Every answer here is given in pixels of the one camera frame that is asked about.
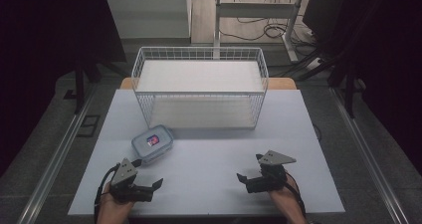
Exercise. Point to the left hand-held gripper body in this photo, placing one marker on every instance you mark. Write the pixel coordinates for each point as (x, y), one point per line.
(123, 174)

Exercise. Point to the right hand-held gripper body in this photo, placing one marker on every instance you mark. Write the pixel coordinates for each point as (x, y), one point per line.
(270, 179)

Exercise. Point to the clear food container blue lid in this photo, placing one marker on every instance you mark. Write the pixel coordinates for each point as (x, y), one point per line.
(152, 143)

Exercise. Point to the person's right hand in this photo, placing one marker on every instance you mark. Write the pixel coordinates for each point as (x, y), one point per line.
(283, 199)

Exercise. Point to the person's left hand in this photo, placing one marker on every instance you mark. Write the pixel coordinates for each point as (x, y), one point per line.
(112, 207)

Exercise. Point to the wooden table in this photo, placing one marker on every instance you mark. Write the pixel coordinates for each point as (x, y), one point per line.
(282, 83)

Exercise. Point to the black metal stand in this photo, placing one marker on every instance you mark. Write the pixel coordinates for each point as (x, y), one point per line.
(349, 88)
(79, 88)

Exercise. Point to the white power strip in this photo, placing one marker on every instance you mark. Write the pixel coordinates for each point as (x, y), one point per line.
(313, 63)

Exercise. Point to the white cabinet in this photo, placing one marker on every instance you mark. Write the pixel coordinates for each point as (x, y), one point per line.
(149, 15)

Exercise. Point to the dark monitor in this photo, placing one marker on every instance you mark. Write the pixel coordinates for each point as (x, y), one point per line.
(320, 15)

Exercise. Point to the aluminium floor rail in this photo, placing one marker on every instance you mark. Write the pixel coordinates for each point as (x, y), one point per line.
(368, 157)
(54, 157)

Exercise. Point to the white metal desk frame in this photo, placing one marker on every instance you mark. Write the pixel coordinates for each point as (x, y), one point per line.
(257, 10)

